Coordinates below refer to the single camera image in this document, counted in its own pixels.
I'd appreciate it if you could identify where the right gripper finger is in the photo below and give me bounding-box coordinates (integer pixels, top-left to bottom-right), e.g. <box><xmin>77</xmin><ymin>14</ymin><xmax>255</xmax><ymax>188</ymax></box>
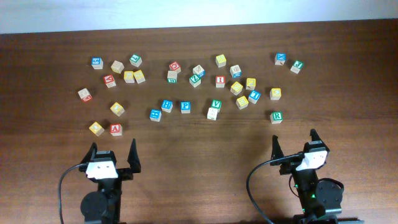
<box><xmin>271</xmin><ymin>135</ymin><xmax>284</xmax><ymax>165</ymax></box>
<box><xmin>309</xmin><ymin>129</ymin><xmax>325</xmax><ymax>146</ymax></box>

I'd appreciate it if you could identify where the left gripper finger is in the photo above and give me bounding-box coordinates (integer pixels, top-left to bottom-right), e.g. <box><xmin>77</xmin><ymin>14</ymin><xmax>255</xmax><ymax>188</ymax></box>
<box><xmin>127</xmin><ymin>139</ymin><xmax>141</xmax><ymax>173</ymax></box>
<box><xmin>80</xmin><ymin>142</ymin><xmax>98</xmax><ymax>164</ymax></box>

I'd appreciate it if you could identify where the red A block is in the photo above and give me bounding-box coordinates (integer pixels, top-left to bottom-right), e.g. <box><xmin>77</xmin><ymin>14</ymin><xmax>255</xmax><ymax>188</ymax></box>
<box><xmin>109</xmin><ymin>123</ymin><xmax>123</xmax><ymax>136</ymax></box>

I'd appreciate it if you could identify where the green R block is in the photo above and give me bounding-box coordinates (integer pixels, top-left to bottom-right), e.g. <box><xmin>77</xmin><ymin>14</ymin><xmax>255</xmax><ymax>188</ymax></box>
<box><xmin>270</xmin><ymin>111</ymin><xmax>283</xmax><ymax>124</ymax></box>

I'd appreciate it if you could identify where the yellow C block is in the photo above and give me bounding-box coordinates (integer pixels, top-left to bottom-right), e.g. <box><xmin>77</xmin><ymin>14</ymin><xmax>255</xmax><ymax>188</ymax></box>
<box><xmin>270</xmin><ymin>88</ymin><xmax>282</xmax><ymax>100</ymax></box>

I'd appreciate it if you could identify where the red I block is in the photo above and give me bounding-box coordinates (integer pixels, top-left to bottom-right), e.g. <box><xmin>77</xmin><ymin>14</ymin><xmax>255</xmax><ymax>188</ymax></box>
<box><xmin>215</xmin><ymin>76</ymin><xmax>226</xmax><ymax>88</ymax></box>

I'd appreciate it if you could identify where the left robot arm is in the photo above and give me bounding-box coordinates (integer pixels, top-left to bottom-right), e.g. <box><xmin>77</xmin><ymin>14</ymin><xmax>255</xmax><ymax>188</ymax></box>
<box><xmin>79</xmin><ymin>139</ymin><xmax>141</xmax><ymax>224</ymax></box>

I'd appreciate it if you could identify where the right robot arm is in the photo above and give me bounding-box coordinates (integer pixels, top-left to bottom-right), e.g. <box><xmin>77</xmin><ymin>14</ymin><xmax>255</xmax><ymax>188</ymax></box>
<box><xmin>271</xmin><ymin>129</ymin><xmax>344</xmax><ymax>223</ymax></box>

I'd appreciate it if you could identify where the yellow block lower left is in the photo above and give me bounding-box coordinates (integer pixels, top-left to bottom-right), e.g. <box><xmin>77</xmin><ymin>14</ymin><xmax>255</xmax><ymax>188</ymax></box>
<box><xmin>89</xmin><ymin>121</ymin><xmax>104</xmax><ymax>136</ymax></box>

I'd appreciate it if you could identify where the blue block lower centre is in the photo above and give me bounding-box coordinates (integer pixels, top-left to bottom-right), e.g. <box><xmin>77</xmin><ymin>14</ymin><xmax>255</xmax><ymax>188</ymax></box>
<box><xmin>149</xmin><ymin>109</ymin><xmax>162</xmax><ymax>122</ymax></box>

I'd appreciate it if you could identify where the yellow block mid left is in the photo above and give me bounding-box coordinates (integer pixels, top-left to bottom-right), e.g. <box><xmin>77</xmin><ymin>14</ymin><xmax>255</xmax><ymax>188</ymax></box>
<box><xmin>110</xmin><ymin>102</ymin><xmax>125</xmax><ymax>116</ymax></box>

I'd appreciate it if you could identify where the wooden block red side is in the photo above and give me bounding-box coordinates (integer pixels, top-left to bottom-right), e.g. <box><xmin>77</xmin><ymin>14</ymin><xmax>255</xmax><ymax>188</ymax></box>
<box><xmin>78</xmin><ymin>88</ymin><xmax>93</xmax><ymax>102</ymax></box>

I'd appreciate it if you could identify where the yellow block lower cluster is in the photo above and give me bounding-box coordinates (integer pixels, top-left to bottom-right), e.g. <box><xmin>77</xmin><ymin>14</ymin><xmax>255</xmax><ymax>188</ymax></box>
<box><xmin>236</xmin><ymin>96</ymin><xmax>249</xmax><ymax>110</ymax></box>

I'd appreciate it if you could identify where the blue block right cluster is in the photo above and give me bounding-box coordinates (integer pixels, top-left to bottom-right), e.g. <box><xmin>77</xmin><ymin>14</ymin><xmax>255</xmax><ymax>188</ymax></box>
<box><xmin>248</xmin><ymin>90</ymin><xmax>261</xmax><ymax>104</ymax></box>

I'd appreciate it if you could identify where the blue H block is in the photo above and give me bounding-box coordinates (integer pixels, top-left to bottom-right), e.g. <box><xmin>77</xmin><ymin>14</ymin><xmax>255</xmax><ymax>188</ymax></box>
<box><xmin>161</xmin><ymin>100</ymin><xmax>174</xmax><ymax>113</ymax></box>

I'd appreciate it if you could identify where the green J block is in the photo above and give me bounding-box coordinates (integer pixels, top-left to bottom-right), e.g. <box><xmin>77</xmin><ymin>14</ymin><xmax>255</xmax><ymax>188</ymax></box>
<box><xmin>290</xmin><ymin>60</ymin><xmax>304</xmax><ymax>74</ymax></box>

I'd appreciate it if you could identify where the blue P block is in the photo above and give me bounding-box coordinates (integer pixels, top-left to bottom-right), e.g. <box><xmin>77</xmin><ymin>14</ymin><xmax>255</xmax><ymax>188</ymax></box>
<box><xmin>180</xmin><ymin>101</ymin><xmax>191</xmax><ymax>114</ymax></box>

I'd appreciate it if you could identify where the yellow block upper right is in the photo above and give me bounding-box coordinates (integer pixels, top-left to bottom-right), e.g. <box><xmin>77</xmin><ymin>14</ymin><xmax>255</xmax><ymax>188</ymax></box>
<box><xmin>246</xmin><ymin>78</ymin><xmax>256</xmax><ymax>90</ymax></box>

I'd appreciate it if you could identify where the pale wooden block centre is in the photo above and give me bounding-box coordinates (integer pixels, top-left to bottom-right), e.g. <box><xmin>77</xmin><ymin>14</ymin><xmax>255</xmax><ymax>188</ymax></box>
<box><xmin>206</xmin><ymin>107</ymin><xmax>218</xmax><ymax>121</ymax></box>

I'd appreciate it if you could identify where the yellow block centre right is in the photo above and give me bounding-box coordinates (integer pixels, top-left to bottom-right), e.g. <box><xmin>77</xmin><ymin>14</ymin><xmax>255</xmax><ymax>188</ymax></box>
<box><xmin>230</xmin><ymin>82</ymin><xmax>243</xmax><ymax>95</ymax></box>

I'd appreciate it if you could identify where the red block upper left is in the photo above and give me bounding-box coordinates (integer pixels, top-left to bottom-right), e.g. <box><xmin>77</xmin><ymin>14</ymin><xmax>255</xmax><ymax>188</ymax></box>
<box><xmin>103</xmin><ymin>75</ymin><xmax>116</xmax><ymax>88</ymax></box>

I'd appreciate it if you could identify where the green V block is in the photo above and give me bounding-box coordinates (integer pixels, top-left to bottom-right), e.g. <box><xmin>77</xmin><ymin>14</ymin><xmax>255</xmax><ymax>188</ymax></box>
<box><xmin>211</xmin><ymin>100</ymin><xmax>222</xmax><ymax>112</ymax></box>

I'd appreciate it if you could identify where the yellow block right pair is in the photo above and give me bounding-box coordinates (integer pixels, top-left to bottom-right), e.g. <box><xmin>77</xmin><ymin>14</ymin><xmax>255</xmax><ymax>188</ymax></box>
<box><xmin>133</xmin><ymin>70</ymin><xmax>146</xmax><ymax>84</ymax></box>

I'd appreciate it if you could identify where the yellow block pair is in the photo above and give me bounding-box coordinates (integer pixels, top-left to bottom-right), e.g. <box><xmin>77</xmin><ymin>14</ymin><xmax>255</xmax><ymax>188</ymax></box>
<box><xmin>133</xmin><ymin>70</ymin><xmax>146</xmax><ymax>84</ymax></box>
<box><xmin>124</xmin><ymin>71</ymin><xmax>135</xmax><ymax>83</ymax></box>

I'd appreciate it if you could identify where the yellow block left pair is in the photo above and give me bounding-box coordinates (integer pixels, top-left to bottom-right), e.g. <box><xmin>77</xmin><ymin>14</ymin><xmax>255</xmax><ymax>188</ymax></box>
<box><xmin>124</xmin><ymin>71</ymin><xmax>135</xmax><ymax>83</ymax></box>

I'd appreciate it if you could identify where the blue X block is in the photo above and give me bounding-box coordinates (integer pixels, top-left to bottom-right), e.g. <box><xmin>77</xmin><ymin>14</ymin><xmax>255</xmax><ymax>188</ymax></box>
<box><xmin>275</xmin><ymin>53</ymin><xmax>286</xmax><ymax>65</ymax></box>

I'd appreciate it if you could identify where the wooden block green side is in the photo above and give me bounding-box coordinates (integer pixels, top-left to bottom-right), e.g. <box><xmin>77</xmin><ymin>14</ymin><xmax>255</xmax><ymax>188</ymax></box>
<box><xmin>167</xmin><ymin>70</ymin><xmax>178</xmax><ymax>83</ymax></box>

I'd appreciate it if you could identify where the wooden block blue edge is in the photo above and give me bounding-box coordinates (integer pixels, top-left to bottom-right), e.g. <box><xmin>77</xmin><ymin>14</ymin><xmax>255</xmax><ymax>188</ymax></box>
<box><xmin>229</xmin><ymin>65</ymin><xmax>242</xmax><ymax>78</ymax></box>

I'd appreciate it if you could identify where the plain wooden block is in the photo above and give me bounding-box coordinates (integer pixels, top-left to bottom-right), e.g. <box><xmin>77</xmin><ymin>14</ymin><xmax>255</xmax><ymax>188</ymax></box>
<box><xmin>111</xmin><ymin>60</ymin><xmax>124</xmax><ymax>74</ymax></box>

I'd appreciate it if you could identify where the blue block far left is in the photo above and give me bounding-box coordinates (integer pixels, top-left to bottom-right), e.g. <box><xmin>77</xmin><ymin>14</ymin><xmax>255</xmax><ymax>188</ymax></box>
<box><xmin>91</xmin><ymin>57</ymin><xmax>103</xmax><ymax>70</ymax></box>

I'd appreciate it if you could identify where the green L block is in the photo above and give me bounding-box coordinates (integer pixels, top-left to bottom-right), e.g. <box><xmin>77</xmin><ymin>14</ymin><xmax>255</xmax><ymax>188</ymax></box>
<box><xmin>129</xmin><ymin>54</ymin><xmax>142</xmax><ymax>67</ymax></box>

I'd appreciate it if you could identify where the green Z block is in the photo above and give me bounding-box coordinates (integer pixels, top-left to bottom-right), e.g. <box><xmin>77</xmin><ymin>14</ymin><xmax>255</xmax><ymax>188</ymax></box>
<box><xmin>189</xmin><ymin>74</ymin><xmax>201</xmax><ymax>88</ymax></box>

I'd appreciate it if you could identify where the red number block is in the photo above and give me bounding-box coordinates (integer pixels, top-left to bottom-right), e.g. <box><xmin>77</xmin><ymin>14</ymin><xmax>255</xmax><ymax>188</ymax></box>
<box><xmin>169</xmin><ymin>61</ymin><xmax>181</xmax><ymax>73</ymax></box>

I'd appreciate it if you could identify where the yellow block top centre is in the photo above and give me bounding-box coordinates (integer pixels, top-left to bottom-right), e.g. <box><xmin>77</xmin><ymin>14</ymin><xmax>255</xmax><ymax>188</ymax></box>
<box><xmin>215</xmin><ymin>54</ymin><xmax>226</xmax><ymax>68</ymax></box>

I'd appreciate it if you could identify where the wooden block blue side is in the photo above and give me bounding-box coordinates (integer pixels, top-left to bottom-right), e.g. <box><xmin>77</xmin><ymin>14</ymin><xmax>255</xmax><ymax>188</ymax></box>
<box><xmin>193</xmin><ymin>65</ymin><xmax>205</xmax><ymax>78</ymax></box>

